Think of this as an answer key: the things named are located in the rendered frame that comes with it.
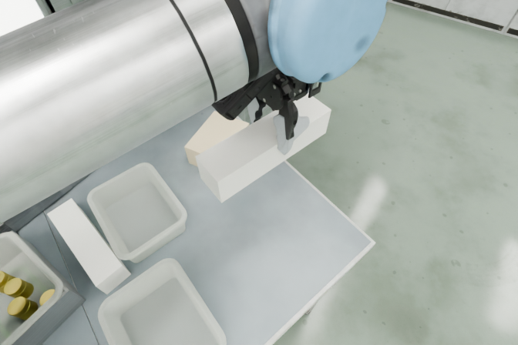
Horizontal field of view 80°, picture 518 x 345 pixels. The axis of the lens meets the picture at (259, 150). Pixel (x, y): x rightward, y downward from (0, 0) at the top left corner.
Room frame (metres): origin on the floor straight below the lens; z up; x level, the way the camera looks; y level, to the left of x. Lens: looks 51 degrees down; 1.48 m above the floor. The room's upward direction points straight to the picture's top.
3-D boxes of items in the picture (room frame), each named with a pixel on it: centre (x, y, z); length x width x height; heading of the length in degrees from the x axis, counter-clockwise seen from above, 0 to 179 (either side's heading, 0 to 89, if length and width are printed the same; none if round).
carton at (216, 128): (0.60, 0.12, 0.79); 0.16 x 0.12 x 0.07; 154
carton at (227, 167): (0.35, -0.01, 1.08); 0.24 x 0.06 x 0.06; 129
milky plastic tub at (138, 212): (0.37, 0.30, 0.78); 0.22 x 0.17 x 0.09; 39
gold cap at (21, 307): (0.15, 0.48, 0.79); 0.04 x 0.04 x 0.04
